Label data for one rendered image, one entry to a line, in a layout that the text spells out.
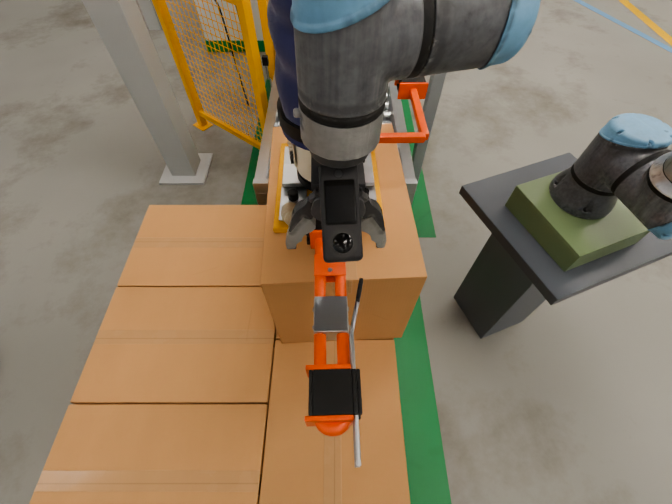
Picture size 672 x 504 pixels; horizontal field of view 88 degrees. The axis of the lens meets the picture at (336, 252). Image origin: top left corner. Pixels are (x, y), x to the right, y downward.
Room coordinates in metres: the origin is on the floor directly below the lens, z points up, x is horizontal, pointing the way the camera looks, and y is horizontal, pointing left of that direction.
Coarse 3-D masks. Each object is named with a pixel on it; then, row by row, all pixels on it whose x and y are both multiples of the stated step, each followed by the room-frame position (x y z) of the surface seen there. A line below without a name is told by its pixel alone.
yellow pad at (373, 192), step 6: (372, 156) 0.83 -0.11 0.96; (366, 162) 0.80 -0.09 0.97; (372, 162) 0.81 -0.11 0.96; (378, 180) 0.73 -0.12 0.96; (366, 186) 0.70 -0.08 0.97; (372, 186) 0.70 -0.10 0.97; (378, 186) 0.71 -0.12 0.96; (366, 192) 0.66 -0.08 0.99; (372, 192) 0.68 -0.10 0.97; (378, 192) 0.68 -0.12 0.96; (372, 198) 0.66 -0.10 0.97; (378, 198) 0.66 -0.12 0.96; (384, 222) 0.58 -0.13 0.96
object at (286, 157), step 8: (280, 152) 0.85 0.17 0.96; (288, 152) 0.84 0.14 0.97; (280, 160) 0.81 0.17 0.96; (288, 160) 0.81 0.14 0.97; (280, 168) 0.78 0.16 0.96; (280, 176) 0.75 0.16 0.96; (280, 184) 0.71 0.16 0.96; (280, 192) 0.68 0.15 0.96; (288, 192) 0.65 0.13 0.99; (296, 192) 0.65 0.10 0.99; (304, 192) 0.68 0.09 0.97; (280, 200) 0.65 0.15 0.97; (288, 200) 0.65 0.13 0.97; (296, 200) 0.65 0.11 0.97; (280, 208) 0.62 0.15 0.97; (280, 216) 0.59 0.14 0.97; (280, 224) 0.57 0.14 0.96; (280, 232) 0.56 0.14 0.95
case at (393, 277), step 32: (384, 128) 0.99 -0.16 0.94; (384, 160) 0.84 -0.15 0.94; (384, 192) 0.70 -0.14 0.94; (288, 256) 0.48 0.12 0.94; (384, 256) 0.48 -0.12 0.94; (416, 256) 0.48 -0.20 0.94; (288, 288) 0.41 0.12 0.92; (352, 288) 0.42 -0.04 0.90; (384, 288) 0.42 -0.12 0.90; (416, 288) 0.42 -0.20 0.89; (288, 320) 0.41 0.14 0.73; (384, 320) 0.42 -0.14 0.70
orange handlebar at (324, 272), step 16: (416, 96) 0.95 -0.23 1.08; (416, 112) 0.88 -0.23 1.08; (320, 240) 0.43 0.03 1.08; (320, 256) 0.39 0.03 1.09; (320, 272) 0.35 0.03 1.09; (336, 272) 0.35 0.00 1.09; (320, 288) 0.32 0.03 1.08; (336, 288) 0.32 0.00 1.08; (320, 336) 0.22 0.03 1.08; (336, 336) 0.23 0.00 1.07; (320, 352) 0.20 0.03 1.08; (336, 432) 0.07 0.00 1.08
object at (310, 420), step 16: (320, 368) 0.16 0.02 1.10; (336, 368) 0.16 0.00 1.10; (320, 384) 0.14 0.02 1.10; (336, 384) 0.14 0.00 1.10; (320, 400) 0.12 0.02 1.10; (336, 400) 0.12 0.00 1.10; (352, 400) 0.12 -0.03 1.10; (320, 416) 0.09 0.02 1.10; (336, 416) 0.09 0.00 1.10; (352, 416) 0.09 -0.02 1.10
